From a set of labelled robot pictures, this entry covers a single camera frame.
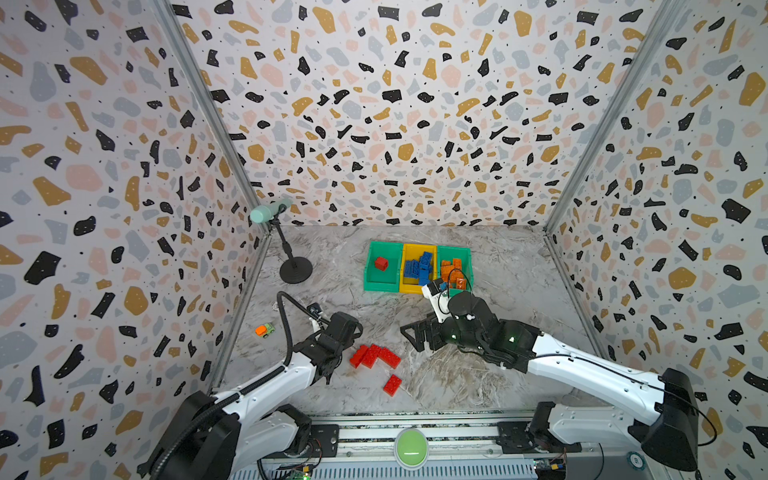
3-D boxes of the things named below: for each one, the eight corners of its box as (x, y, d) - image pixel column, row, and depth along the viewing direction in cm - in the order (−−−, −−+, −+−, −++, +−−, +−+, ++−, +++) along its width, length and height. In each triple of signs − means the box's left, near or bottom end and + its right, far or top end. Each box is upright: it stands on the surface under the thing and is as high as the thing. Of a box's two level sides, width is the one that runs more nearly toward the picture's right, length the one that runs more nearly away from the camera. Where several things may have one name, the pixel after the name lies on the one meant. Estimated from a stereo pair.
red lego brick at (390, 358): (375, 355, 90) (375, 352, 88) (382, 347, 92) (382, 344, 90) (394, 370, 87) (394, 367, 86) (401, 361, 89) (401, 358, 87)
